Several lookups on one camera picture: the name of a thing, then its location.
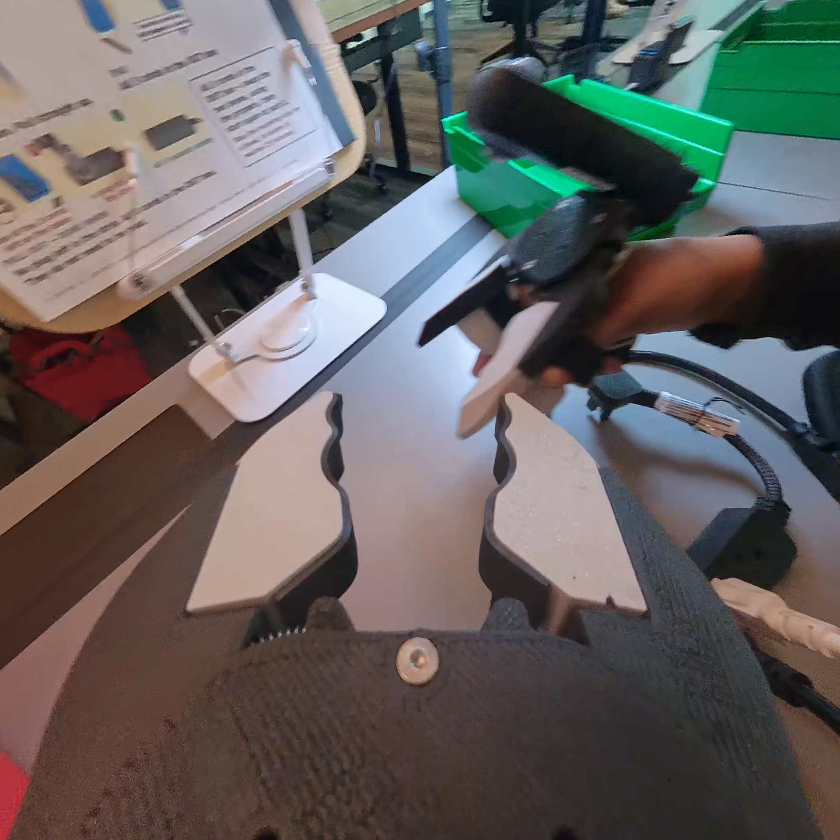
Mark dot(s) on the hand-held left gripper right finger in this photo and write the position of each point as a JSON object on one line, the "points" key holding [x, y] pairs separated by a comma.
{"points": [[564, 525]]}

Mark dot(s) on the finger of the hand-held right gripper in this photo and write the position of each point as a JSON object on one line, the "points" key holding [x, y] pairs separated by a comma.
{"points": [[505, 367], [466, 305]]}

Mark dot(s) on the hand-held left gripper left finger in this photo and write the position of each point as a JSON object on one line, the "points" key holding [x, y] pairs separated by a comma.
{"points": [[275, 518]]}

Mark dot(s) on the person's right forearm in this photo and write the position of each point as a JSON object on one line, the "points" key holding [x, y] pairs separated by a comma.
{"points": [[800, 282]]}

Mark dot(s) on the person's right hand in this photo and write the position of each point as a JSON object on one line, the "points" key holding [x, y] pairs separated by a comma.
{"points": [[676, 282]]}

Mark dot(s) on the green storage bin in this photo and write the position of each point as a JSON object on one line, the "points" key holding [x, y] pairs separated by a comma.
{"points": [[774, 72], [525, 190]]}

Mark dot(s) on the black office chairs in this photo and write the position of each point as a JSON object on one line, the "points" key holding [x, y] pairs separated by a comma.
{"points": [[525, 26]]}

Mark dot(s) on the wooden display board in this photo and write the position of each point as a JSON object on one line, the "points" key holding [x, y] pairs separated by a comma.
{"points": [[663, 39]]}

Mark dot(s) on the wooden top desk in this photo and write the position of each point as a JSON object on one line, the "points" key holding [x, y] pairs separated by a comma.
{"points": [[394, 65]]}

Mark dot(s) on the red storage tote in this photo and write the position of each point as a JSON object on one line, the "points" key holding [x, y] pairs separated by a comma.
{"points": [[79, 367]]}

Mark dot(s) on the instruction board on white stand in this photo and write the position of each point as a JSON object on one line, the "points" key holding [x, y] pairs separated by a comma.
{"points": [[164, 131]]}

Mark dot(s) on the open red storage bin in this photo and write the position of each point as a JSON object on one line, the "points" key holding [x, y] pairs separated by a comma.
{"points": [[12, 787]]}

